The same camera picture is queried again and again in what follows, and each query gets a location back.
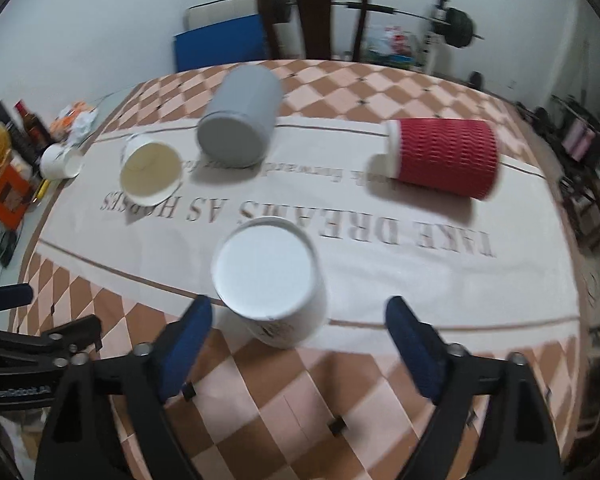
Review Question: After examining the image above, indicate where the blue board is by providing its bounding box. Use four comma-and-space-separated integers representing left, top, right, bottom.
173, 14, 272, 73

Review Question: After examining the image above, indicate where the pile of plastic bags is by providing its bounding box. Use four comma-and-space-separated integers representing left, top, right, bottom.
364, 24, 427, 69

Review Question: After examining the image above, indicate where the red ribbed paper cup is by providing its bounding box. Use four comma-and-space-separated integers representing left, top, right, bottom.
383, 118, 502, 201

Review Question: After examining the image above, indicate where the black box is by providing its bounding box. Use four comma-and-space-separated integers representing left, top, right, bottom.
0, 101, 40, 165

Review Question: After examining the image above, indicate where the white board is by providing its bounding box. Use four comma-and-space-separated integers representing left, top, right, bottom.
184, 0, 261, 36

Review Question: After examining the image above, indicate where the small cream-lined paper cup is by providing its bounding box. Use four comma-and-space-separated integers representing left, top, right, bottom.
118, 134, 185, 207

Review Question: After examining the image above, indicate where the dark sauce bottle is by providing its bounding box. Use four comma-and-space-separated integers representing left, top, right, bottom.
14, 100, 52, 153

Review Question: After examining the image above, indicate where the dark wooden side chair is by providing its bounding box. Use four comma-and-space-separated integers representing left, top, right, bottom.
550, 92, 600, 252

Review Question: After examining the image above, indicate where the crumpled plastic wrapper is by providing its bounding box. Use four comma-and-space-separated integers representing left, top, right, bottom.
49, 101, 100, 145

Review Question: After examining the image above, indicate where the white barbell rack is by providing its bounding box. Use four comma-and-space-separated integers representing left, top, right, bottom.
419, 0, 457, 75

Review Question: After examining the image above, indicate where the small white paper cup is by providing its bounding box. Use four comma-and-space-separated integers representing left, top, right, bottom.
39, 142, 84, 180

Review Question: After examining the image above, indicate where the grey paper cup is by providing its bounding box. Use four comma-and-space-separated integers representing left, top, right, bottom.
195, 64, 284, 169

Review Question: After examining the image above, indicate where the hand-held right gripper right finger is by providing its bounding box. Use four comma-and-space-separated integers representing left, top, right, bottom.
385, 296, 566, 480

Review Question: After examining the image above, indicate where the small black object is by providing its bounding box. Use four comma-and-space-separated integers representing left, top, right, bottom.
0, 229, 20, 267

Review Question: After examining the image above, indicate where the yellow pen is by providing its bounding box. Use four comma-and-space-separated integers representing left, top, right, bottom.
31, 179, 54, 207

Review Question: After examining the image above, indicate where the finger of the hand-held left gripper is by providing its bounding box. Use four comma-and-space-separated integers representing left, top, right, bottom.
0, 315, 104, 368
0, 283, 34, 328

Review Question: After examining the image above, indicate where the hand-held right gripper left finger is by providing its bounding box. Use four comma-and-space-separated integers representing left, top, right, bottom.
35, 295, 214, 480

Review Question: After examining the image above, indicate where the black barbell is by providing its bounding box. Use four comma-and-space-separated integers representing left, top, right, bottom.
274, 0, 486, 51

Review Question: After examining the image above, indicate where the orange box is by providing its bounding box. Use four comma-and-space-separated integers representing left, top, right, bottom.
0, 164, 37, 225

